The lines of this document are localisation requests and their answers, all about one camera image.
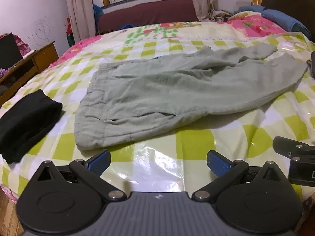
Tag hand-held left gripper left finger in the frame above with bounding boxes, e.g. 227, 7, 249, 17
31, 149, 127, 201

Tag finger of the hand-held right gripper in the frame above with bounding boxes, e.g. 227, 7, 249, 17
273, 136, 315, 159
306, 51, 315, 76

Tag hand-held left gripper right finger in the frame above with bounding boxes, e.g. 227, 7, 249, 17
191, 150, 288, 201

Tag grey-green pants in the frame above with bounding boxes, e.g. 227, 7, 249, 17
74, 42, 309, 152

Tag checked printed bed sheet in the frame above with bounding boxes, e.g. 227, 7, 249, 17
0, 12, 315, 202

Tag blue folded blanket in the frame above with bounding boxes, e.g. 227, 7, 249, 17
237, 5, 312, 40

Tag black folded cloth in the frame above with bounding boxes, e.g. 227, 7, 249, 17
0, 89, 63, 165

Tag wooden bedside desk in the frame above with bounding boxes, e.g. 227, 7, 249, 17
0, 41, 59, 106

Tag red and green bag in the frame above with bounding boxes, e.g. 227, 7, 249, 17
65, 17, 75, 47

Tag pink crumpled cloth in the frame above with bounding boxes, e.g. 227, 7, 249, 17
0, 34, 32, 54

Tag black box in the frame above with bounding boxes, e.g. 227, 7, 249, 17
0, 32, 24, 67

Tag blue cloth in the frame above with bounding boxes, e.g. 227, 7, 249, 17
93, 4, 105, 27

